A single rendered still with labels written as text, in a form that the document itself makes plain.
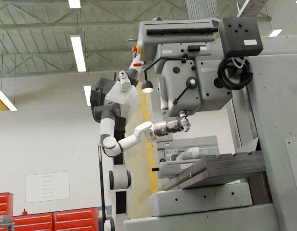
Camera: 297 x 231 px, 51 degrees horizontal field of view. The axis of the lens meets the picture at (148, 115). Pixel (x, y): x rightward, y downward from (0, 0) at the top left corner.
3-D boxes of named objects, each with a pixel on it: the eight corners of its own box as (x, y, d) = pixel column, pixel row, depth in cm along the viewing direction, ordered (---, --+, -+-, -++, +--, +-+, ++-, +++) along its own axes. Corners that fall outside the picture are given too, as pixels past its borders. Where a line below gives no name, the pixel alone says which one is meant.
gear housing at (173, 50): (159, 57, 189) (157, 42, 192) (154, 74, 212) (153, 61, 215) (213, 54, 193) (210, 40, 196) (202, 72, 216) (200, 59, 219)
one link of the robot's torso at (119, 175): (106, 192, 234) (101, 134, 253) (129, 189, 239) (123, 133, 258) (110, 187, 221) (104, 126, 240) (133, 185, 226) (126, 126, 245)
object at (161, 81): (162, 108, 190) (158, 76, 196) (161, 110, 193) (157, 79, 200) (168, 107, 190) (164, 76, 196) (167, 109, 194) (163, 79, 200)
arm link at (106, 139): (95, 147, 183) (99, 116, 196) (99, 158, 193) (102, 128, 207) (115, 146, 183) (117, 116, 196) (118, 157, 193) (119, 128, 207)
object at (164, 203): (158, 216, 155) (155, 191, 158) (150, 217, 188) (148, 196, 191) (253, 205, 162) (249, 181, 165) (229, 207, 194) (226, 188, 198)
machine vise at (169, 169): (161, 175, 163) (159, 154, 167) (158, 178, 177) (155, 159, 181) (226, 168, 168) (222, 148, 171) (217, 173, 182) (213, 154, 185)
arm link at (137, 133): (153, 123, 192) (134, 133, 188) (157, 135, 196) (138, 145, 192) (148, 120, 198) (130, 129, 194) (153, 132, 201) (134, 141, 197)
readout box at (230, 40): (229, 49, 165) (222, 15, 172) (224, 57, 174) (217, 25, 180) (265, 48, 168) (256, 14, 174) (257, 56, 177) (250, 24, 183)
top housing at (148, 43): (142, 42, 190) (139, 19, 195) (138, 63, 214) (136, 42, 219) (217, 39, 196) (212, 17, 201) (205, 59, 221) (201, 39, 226)
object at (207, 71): (203, 99, 183) (196, 59, 191) (193, 112, 206) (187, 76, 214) (234, 97, 186) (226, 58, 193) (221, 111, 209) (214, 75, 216)
